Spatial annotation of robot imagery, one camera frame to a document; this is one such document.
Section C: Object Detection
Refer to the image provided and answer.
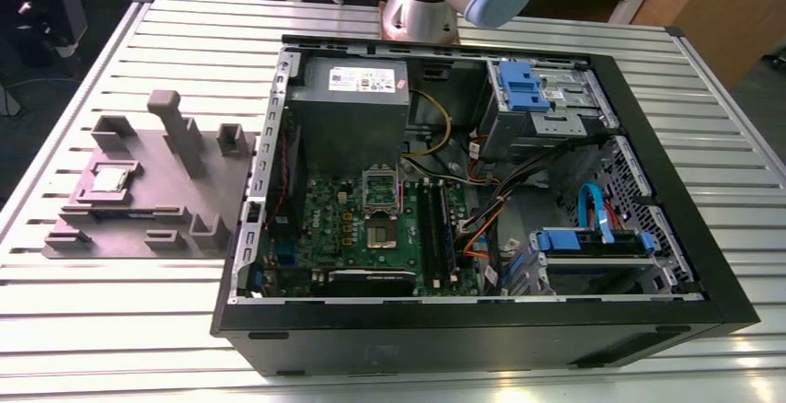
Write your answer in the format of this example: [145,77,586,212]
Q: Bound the brown wooden cabinet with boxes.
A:
[632,0,786,89]

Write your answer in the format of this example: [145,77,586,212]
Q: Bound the black PC case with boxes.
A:
[209,32,762,376]

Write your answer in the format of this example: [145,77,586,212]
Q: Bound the silver drive cage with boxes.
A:
[478,57,620,160]

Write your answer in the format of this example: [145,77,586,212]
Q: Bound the blue plastic drive bracket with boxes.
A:
[498,61,553,112]

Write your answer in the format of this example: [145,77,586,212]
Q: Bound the silver CPU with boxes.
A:
[90,167,131,191]

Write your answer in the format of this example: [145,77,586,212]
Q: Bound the green RAM stick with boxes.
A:
[86,209,159,219]

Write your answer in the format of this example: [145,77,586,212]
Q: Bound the grey plastic parts rack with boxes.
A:
[39,89,259,260]

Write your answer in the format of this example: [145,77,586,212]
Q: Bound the blue disk wire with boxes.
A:
[578,182,616,244]

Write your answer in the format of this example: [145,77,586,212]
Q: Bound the orange wire bundle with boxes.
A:
[461,200,512,261]

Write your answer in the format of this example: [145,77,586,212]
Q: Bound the black RAM slot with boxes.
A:
[417,179,441,285]

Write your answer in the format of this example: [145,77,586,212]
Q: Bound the hard disk in blue carrier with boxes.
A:
[532,227,656,258]

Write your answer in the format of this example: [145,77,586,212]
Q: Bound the grey power supply unit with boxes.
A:
[286,56,411,181]

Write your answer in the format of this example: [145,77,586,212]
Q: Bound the yellow wire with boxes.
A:
[409,88,454,158]

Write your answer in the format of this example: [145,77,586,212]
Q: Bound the black graphics card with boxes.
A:
[310,267,417,298]

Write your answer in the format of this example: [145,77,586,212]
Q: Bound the silver disk bay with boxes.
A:
[501,230,701,298]

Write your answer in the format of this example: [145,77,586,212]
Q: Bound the black cable bundle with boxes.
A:
[457,135,616,234]

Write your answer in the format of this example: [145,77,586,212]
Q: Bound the CPU socket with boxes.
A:
[362,216,402,252]

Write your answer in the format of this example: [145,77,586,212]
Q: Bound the green motherboard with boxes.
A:
[257,175,486,298]

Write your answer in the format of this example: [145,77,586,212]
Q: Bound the metal socket cover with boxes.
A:
[361,163,407,218]

